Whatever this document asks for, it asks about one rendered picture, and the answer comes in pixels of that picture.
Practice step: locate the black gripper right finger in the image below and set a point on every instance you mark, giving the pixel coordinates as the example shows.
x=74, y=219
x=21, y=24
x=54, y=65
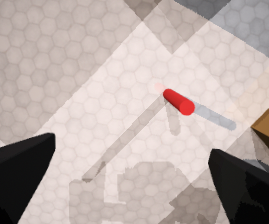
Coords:
x=243, y=189

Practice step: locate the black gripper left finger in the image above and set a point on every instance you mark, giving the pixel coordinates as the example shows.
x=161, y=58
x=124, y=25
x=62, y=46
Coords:
x=22, y=167

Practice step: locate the dark red peg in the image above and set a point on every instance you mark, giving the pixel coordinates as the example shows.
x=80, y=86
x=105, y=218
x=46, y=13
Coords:
x=181, y=103

